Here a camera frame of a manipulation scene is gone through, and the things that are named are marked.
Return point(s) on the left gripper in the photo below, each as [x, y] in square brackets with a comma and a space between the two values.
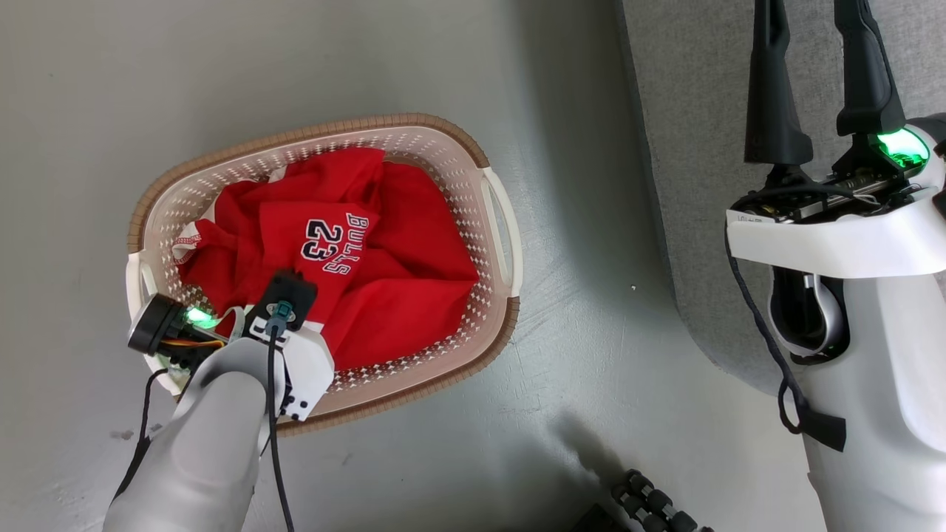
[307, 369]

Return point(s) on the white perforated laundry basket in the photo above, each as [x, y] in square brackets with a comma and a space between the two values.
[443, 157]

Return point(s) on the grey fabric sofa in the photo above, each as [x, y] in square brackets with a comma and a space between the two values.
[695, 148]

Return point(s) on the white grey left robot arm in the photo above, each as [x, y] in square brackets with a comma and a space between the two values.
[199, 451]

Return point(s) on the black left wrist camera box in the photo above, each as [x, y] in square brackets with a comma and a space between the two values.
[290, 292]

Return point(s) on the red Bulls 23 jersey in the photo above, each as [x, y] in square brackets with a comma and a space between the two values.
[325, 244]

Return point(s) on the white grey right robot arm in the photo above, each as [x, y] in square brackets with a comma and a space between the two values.
[887, 384]

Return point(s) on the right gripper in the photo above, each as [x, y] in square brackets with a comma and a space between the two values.
[850, 244]

